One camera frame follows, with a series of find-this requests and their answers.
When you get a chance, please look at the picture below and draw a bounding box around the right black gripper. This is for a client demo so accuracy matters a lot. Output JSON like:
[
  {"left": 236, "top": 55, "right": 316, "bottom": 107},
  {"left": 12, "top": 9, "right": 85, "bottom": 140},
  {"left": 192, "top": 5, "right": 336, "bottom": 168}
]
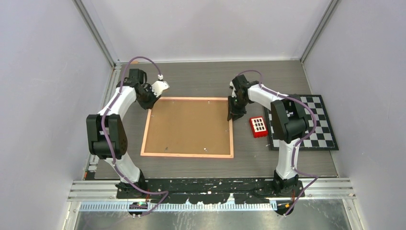
[{"left": 227, "top": 95, "right": 248, "bottom": 121}]

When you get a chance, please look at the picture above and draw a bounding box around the pink picture frame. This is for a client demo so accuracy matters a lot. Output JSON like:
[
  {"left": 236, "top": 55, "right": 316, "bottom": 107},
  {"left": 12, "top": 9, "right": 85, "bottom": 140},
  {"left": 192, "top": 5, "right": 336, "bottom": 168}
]
[{"left": 140, "top": 97, "right": 234, "bottom": 159}]

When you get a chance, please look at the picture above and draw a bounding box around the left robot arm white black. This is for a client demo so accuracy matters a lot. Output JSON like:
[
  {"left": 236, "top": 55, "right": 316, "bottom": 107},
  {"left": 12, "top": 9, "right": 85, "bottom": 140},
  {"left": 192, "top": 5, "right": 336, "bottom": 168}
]
[{"left": 86, "top": 69, "right": 169, "bottom": 198}]

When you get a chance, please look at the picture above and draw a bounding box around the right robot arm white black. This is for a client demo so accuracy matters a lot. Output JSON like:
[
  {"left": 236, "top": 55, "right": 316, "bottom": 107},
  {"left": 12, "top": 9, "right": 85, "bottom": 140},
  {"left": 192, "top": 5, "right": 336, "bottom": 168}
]
[{"left": 227, "top": 74, "right": 309, "bottom": 197}]

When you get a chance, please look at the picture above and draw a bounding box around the red white toy block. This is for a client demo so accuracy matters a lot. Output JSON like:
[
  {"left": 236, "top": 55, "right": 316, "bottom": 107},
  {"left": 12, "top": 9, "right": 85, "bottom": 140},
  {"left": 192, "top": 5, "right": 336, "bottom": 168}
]
[{"left": 249, "top": 116, "right": 268, "bottom": 138}]

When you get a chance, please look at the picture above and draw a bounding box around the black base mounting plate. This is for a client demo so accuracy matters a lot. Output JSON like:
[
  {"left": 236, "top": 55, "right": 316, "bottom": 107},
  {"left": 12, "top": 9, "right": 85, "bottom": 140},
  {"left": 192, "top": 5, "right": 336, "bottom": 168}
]
[{"left": 115, "top": 178, "right": 305, "bottom": 204}]

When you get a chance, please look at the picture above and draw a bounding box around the black white checkerboard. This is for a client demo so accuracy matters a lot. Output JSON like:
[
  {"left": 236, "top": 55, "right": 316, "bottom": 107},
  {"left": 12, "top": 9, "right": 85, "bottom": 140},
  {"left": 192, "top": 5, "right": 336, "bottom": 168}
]
[{"left": 263, "top": 94, "right": 339, "bottom": 151}]

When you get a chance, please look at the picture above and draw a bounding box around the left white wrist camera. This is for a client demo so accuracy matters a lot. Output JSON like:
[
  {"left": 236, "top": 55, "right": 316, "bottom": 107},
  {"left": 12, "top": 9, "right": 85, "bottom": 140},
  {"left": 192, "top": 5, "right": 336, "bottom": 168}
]
[{"left": 151, "top": 74, "right": 169, "bottom": 98}]

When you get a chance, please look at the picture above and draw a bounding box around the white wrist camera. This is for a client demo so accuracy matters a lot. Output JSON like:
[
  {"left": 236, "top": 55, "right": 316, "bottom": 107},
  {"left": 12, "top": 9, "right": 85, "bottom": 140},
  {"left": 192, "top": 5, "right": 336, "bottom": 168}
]
[
  {"left": 151, "top": 74, "right": 169, "bottom": 98},
  {"left": 229, "top": 81, "right": 237, "bottom": 98}
]

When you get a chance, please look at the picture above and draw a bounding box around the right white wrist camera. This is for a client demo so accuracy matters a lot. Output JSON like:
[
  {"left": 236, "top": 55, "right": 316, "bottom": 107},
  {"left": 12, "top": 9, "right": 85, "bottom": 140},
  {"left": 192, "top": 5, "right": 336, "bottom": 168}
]
[{"left": 229, "top": 81, "right": 237, "bottom": 98}]

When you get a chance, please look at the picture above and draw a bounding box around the aluminium rail frame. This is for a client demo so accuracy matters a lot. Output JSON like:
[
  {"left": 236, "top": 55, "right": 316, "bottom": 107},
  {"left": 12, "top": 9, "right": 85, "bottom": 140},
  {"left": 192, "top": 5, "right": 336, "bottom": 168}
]
[{"left": 68, "top": 178, "right": 356, "bottom": 212}]

